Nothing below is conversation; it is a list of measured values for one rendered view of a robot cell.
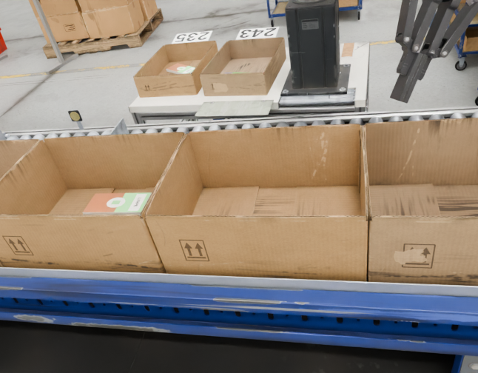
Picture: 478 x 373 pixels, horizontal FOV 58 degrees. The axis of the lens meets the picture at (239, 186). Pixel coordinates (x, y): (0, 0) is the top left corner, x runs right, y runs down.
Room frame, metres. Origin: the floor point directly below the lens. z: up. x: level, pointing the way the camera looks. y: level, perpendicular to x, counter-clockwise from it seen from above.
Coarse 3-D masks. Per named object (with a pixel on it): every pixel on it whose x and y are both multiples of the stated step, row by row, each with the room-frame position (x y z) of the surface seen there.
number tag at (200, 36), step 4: (200, 32) 2.22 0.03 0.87; (204, 32) 2.21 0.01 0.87; (208, 32) 2.20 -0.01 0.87; (176, 36) 2.24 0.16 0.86; (180, 36) 2.23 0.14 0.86; (184, 36) 2.22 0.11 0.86; (188, 36) 2.21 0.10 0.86; (192, 36) 2.19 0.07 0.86; (196, 36) 2.18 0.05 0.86; (200, 36) 2.17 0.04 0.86; (204, 36) 2.16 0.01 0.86; (208, 36) 2.15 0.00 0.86; (176, 40) 2.20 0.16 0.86; (180, 40) 2.19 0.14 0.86; (184, 40) 2.18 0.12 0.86; (188, 40) 2.17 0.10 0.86; (192, 40) 2.16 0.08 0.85; (196, 40) 2.15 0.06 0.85; (200, 40) 2.14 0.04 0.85; (204, 40) 2.13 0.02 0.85; (208, 40) 2.12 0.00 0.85
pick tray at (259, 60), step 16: (224, 48) 2.01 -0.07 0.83; (240, 48) 2.04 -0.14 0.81; (256, 48) 2.00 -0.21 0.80; (272, 48) 1.97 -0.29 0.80; (208, 64) 1.81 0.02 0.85; (224, 64) 1.97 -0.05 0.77; (240, 64) 1.96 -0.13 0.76; (256, 64) 1.92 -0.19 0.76; (272, 64) 1.72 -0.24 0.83; (208, 80) 1.70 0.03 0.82; (224, 80) 1.67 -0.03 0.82; (240, 80) 1.64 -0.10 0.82; (256, 80) 1.62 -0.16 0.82; (272, 80) 1.70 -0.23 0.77
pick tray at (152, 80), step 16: (160, 48) 2.15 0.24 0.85; (176, 48) 2.17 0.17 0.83; (192, 48) 2.14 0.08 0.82; (208, 48) 2.12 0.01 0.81; (144, 64) 1.97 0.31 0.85; (160, 64) 2.10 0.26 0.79; (192, 64) 2.08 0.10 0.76; (144, 80) 1.82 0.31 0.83; (160, 80) 1.80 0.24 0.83; (176, 80) 1.77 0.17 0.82; (192, 80) 1.75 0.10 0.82; (144, 96) 1.83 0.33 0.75; (160, 96) 1.81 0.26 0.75
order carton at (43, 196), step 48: (48, 144) 1.00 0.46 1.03; (96, 144) 0.96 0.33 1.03; (144, 144) 0.92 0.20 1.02; (0, 192) 0.82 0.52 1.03; (48, 192) 0.94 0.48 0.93; (96, 192) 0.95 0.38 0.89; (0, 240) 0.72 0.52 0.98; (48, 240) 0.68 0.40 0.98; (96, 240) 0.65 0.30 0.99; (144, 240) 0.62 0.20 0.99
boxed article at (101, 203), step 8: (144, 192) 0.89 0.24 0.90; (96, 200) 0.90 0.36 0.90; (104, 200) 0.89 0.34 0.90; (112, 200) 0.89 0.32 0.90; (120, 200) 0.88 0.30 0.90; (128, 200) 0.87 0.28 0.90; (136, 200) 0.87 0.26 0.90; (144, 200) 0.86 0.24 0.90; (88, 208) 0.87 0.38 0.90; (96, 208) 0.87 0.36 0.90; (104, 208) 0.86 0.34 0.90; (112, 208) 0.85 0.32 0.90; (120, 208) 0.85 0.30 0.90; (128, 208) 0.84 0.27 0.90; (136, 208) 0.83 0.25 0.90
